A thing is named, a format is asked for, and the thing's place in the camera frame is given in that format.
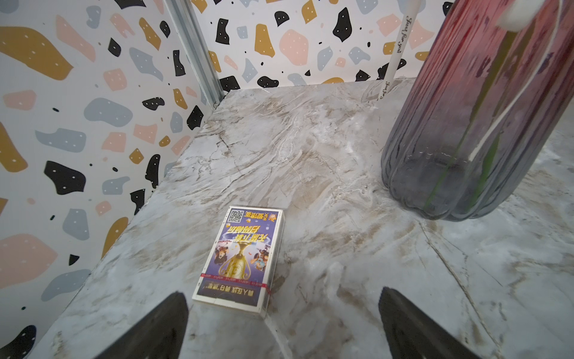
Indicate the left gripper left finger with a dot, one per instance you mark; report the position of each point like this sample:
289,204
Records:
160,334

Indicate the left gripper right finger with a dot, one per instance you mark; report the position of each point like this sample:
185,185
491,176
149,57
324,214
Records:
411,333

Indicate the playing card box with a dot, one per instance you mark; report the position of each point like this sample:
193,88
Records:
239,271

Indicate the red glass vase with ribbon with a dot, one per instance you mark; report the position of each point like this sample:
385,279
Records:
424,164

